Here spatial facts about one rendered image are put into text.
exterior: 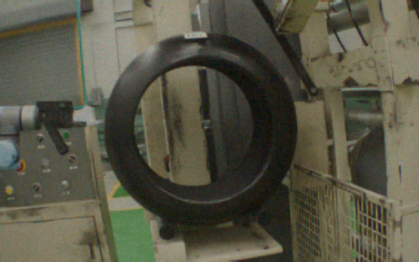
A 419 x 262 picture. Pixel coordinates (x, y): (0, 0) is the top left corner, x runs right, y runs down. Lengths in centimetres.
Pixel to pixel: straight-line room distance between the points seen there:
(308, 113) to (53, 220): 109
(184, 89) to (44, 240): 87
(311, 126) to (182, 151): 45
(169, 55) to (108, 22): 917
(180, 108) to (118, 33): 884
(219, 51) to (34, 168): 104
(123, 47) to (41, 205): 853
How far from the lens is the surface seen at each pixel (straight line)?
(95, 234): 220
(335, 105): 193
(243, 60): 152
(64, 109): 159
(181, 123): 187
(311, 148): 189
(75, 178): 221
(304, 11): 171
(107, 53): 1058
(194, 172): 188
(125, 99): 149
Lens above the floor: 127
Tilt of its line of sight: 4 degrees down
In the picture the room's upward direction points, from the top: 7 degrees counter-clockwise
